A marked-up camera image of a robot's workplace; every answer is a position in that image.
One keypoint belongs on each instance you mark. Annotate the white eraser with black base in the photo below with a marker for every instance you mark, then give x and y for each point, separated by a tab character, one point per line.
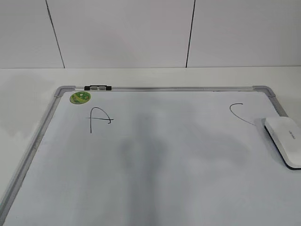
286	135

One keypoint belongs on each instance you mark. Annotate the round green magnet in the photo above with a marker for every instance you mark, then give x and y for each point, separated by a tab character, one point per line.
80	97

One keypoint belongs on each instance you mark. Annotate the white board with grey frame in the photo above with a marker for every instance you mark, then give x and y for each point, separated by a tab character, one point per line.
155	157

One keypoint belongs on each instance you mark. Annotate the black hanging clip on frame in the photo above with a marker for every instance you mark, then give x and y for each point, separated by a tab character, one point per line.
98	88

